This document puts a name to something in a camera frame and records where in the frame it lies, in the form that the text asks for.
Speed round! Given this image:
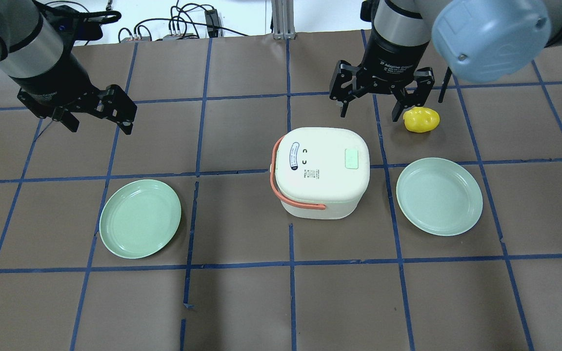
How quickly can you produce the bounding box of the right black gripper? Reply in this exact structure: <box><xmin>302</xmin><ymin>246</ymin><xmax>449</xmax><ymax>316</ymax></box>
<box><xmin>329</xmin><ymin>34</ymin><xmax>435</xmax><ymax>122</ymax></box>

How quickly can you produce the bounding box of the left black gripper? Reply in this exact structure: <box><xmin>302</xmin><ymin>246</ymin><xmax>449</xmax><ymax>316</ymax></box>
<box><xmin>17</xmin><ymin>54</ymin><xmax>138</xmax><ymax>135</ymax></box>

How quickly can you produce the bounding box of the cream rice cooker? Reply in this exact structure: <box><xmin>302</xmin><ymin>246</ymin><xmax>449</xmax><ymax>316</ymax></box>
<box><xmin>270</xmin><ymin>127</ymin><xmax>370</xmax><ymax>220</ymax></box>

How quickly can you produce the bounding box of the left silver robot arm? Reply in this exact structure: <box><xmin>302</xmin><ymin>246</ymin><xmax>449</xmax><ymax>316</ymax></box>
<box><xmin>0</xmin><ymin>0</ymin><xmax>138</xmax><ymax>135</ymax></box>

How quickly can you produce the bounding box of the green plate near right arm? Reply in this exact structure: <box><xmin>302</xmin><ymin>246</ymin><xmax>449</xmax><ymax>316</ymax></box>
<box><xmin>396</xmin><ymin>157</ymin><xmax>483</xmax><ymax>237</ymax></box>

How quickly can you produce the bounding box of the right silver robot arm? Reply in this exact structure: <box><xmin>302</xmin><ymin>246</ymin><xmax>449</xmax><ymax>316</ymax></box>
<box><xmin>329</xmin><ymin>0</ymin><xmax>562</xmax><ymax>121</ymax></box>

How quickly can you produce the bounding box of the green plate near left arm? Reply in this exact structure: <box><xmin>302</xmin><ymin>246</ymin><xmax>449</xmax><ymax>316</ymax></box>
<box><xmin>99</xmin><ymin>178</ymin><xmax>181</xmax><ymax>259</ymax></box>

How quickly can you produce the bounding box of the yellow toy fruit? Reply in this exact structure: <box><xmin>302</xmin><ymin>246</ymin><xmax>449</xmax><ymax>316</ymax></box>
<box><xmin>403</xmin><ymin>106</ymin><xmax>441</xmax><ymax>133</ymax></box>

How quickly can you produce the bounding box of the brown paper table mat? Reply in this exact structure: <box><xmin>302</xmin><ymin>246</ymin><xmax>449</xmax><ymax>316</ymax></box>
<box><xmin>0</xmin><ymin>30</ymin><xmax>562</xmax><ymax>351</ymax></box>

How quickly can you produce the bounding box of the aluminium frame post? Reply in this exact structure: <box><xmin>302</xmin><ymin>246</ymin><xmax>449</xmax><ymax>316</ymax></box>
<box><xmin>271</xmin><ymin>0</ymin><xmax>296</xmax><ymax>40</ymax></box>

